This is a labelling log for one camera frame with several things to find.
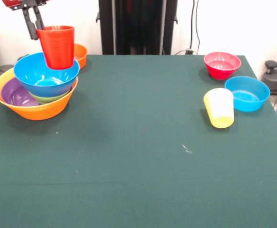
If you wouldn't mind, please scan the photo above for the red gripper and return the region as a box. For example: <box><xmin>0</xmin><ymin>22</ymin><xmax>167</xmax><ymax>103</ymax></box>
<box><xmin>1</xmin><ymin>0</ymin><xmax>52</xmax><ymax>40</ymax></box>

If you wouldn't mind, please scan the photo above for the red cup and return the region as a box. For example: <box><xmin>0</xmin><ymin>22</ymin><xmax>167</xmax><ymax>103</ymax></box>
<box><xmin>36</xmin><ymin>25</ymin><xmax>75</xmax><ymax>70</ymax></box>

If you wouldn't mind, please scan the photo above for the deep blue bowl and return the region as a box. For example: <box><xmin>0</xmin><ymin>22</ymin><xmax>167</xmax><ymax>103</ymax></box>
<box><xmin>13</xmin><ymin>52</ymin><xmax>80</xmax><ymax>98</ymax></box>

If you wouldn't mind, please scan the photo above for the purple bowl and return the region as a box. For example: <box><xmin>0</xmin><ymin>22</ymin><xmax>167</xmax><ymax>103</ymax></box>
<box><xmin>0</xmin><ymin>77</ymin><xmax>41</xmax><ymax>107</ymax></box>

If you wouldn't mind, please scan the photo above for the small green bowl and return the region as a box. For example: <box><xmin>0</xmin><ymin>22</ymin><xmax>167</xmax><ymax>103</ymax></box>
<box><xmin>28</xmin><ymin>87</ymin><xmax>72</xmax><ymax>104</ymax></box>

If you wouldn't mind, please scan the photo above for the large yellow bowl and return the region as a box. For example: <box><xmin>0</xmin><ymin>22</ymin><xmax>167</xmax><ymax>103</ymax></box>
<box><xmin>0</xmin><ymin>67</ymin><xmax>79</xmax><ymax>121</ymax></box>

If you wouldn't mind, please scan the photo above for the yellow cup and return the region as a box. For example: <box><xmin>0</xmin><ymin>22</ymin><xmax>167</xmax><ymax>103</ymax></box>
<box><xmin>203</xmin><ymin>87</ymin><xmax>235</xmax><ymax>129</ymax></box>

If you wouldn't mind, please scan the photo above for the small orange bowl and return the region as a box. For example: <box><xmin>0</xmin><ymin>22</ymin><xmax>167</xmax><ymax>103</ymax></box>
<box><xmin>73</xmin><ymin>43</ymin><xmax>88</xmax><ymax>70</ymax></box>

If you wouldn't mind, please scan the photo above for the dark green tablecloth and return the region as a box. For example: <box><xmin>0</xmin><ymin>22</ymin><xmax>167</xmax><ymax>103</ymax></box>
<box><xmin>0</xmin><ymin>54</ymin><xmax>277</xmax><ymax>228</ymax></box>

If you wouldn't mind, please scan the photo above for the small pink bowl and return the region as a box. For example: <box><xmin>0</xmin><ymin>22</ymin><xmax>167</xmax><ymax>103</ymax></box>
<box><xmin>204</xmin><ymin>51</ymin><xmax>242</xmax><ymax>81</ymax></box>

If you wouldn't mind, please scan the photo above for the shallow blue bowl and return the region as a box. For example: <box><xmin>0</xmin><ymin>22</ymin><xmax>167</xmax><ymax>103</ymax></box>
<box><xmin>224</xmin><ymin>76</ymin><xmax>271</xmax><ymax>113</ymax></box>

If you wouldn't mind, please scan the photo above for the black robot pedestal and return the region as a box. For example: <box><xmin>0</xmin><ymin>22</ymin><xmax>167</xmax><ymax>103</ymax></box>
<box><xmin>96</xmin><ymin>0</ymin><xmax>179</xmax><ymax>56</ymax></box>

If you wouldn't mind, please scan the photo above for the grey cable plug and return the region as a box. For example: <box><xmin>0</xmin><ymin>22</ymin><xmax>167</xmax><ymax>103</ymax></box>
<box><xmin>173</xmin><ymin>48</ymin><xmax>199</xmax><ymax>56</ymax></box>

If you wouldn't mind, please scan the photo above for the black wall cable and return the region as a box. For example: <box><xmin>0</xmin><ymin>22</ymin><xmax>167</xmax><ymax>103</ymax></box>
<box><xmin>191</xmin><ymin>0</ymin><xmax>200</xmax><ymax>52</ymax></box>

